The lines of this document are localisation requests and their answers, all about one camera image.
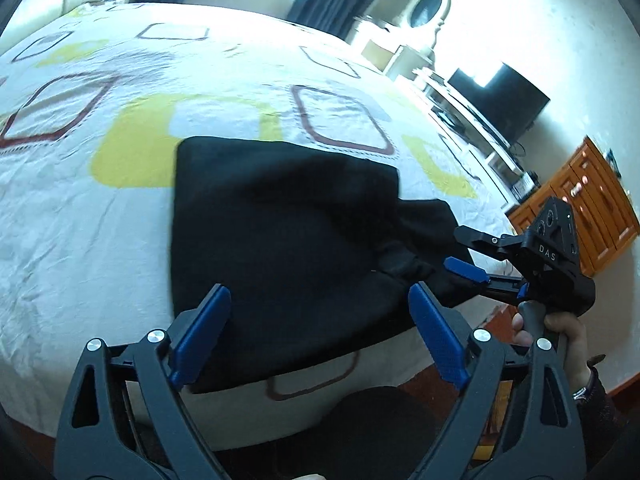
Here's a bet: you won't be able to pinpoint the white television stand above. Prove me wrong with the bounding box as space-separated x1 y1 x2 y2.
415 67 538 201

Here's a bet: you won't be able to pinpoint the white dresser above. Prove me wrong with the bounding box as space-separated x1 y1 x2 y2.
350 15 436 81

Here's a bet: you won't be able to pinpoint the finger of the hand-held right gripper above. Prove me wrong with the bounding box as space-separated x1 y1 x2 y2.
454 226 526 261
444 256 531 306

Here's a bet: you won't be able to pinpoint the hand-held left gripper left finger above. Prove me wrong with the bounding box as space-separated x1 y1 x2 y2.
54 284 232 480

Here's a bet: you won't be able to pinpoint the bed with patterned sheet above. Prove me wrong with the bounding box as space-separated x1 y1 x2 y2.
0 2 516 453

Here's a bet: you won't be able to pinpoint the blue curtain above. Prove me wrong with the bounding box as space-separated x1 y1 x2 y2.
287 0 383 41

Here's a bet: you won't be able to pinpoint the black flat television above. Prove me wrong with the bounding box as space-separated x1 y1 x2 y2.
446 62 551 146

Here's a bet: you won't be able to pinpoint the wrist bracelet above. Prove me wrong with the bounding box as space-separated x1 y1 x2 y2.
571 370 599 402

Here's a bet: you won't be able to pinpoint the orange wooden cabinet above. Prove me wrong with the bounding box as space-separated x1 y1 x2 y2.
505 135 640 276

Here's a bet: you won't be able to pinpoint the oval vanity mirror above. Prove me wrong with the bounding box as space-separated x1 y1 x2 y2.
402 0 451 36

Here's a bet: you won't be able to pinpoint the black pants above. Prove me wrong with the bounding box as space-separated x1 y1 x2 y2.
170 136 476 395

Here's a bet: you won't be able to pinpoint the person's right hand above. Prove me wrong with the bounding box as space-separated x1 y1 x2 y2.
511 312 593 387

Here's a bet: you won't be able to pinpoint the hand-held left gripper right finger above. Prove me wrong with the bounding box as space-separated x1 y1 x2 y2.
407 281 587 480

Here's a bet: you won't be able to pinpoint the person's right forearm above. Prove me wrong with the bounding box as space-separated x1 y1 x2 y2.
570 365 640 461

